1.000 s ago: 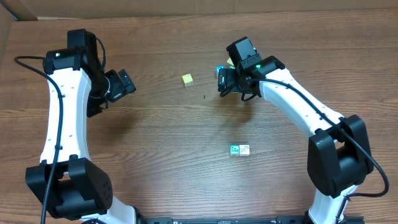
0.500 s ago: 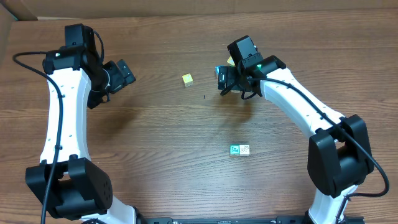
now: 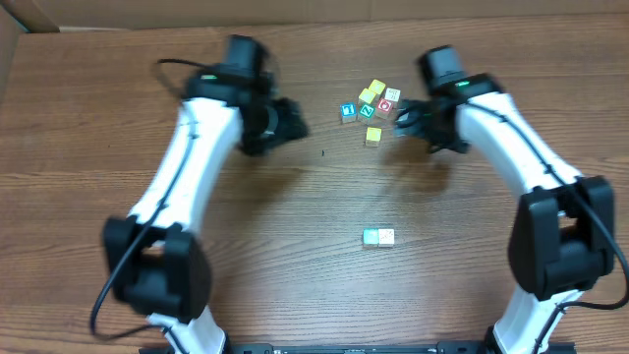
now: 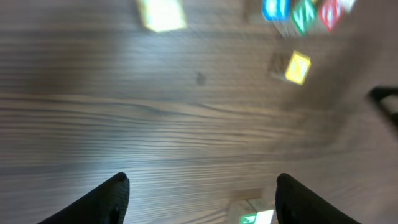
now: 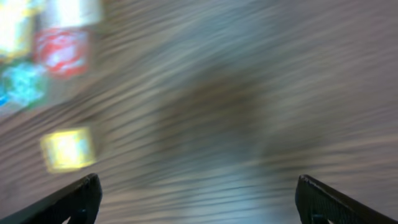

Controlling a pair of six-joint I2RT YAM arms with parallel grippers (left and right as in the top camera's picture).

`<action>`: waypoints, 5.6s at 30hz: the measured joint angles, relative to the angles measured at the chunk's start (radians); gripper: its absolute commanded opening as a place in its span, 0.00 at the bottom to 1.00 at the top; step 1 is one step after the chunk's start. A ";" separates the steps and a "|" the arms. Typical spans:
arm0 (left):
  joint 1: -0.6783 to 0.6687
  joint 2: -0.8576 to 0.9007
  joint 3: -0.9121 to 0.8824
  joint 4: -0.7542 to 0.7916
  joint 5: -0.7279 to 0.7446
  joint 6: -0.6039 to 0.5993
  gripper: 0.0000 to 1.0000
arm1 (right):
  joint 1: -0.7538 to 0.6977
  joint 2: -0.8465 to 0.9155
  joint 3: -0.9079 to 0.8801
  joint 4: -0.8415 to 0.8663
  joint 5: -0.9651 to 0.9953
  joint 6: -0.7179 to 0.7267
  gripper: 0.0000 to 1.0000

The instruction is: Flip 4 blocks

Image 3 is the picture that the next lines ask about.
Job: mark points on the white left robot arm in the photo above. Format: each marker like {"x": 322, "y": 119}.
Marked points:
{"x": 155, "y": 259}

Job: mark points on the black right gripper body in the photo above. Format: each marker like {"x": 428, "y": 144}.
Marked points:
{"x": 429, "y": 122}

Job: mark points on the green letter Z block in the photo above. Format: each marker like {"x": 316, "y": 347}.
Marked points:
{"x": 366, "y": 113}

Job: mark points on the blue letter block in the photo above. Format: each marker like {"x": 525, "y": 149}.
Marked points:
{"x": 348, "y": 112}

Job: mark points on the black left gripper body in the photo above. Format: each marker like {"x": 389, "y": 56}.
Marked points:
{"x": 288, "y": 125}

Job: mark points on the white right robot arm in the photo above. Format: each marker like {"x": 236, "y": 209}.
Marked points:
{"x": 562, "y": 240}

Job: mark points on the white block red print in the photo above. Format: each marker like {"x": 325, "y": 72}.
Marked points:
{"x": 392, "y": 95}

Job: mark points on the green faced block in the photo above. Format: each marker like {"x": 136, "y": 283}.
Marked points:
{"x": 371, "y": 237}

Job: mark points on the red bordered block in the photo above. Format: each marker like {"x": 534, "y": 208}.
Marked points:
{"x": 383, "y": 108}

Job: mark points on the yellow wooden block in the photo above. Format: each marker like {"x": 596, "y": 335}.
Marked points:
{"x": 373, "y": 136}

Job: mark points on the wooden block with red drawing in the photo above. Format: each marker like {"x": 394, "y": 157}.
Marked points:
{"x": 386, "y": 237}

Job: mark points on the yellow block middle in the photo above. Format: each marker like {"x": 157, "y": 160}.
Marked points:
{"x": 366, "y": 96}

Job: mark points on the yellow block top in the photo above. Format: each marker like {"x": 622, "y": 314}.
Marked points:
{"x": 377, "y": 87}

